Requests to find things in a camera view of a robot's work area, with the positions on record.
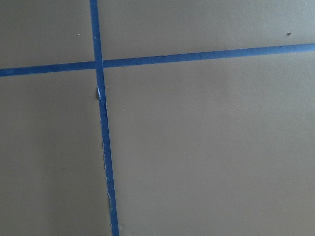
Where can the vertical blue tape strip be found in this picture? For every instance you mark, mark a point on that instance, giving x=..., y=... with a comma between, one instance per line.
x=106, y=137

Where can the horizontal blue tape strip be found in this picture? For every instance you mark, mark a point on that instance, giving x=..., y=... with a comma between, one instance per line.
x=111, y=63

